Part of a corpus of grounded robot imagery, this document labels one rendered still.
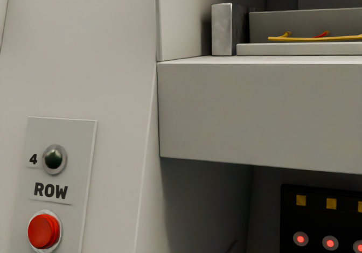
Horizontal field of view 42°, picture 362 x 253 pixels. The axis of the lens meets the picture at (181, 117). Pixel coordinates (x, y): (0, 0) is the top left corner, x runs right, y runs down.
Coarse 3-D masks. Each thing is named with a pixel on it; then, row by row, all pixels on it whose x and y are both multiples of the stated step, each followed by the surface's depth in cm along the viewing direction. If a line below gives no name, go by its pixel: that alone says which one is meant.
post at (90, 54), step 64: (64, 0) 24; (128, 0) 23; (0, 64) 25; (64, 64) 24; (128, 64) 22; (0, 128) 24; (128, 128) 22; (0, 192) 24; (128, 192) 21; (192, 192) 27
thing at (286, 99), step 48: (192, 0) 24; (240, 0) 33; (336, 0) 36; (192, 48) 25; (240, 48) 25; (288, 48) 24; (336, 48) 23; (192, 96) 21; (240, 96) 20; (288, 96) 19; (336, 96) 19; (192, 144) 22; (240, 144) 21; (288, 144) 20; (336, 144) 19
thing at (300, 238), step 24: (288, 192) 34; (312, 192) 33; (336, 192) 33; (360, 192) 32; (288, 216) 34; (312, 216) 34; (336, 216) 33; (360, 216) 32; (288, 240) 35; (312, 240) 34; (336, 240) 33; (360, 240) 32
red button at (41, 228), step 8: (40, 216) 22; (48, 216) 22; (32, 224) 22; (40, 224) 22; (48, 224) 22; (56, 224) 22; (32, 232) 22; (40, 232) 22; (48, 232) 22; (56, 232) 22; (32, 240) 22; (40, 240) 22; (48, 240) 22; (40, 248) 22
